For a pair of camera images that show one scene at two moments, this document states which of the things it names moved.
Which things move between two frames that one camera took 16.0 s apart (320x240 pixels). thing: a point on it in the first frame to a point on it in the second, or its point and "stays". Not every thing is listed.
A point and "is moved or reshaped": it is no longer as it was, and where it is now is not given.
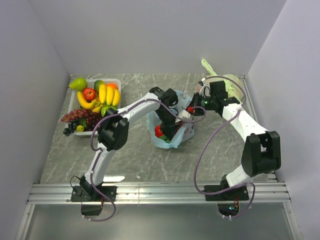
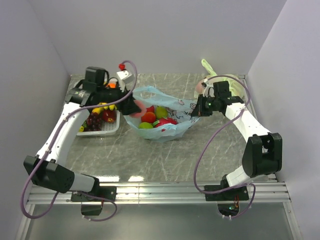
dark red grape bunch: [92, 118] stays
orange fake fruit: [113, 85] stays
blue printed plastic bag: [187, 132] is moved or reshaped
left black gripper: [169, 129] to [128, 106]
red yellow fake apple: [158, 132] to [148, 117]
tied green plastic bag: [233, 85] stays
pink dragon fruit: [159, 133] is moved or reshaped
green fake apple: [105, 108] is moved or reshaped
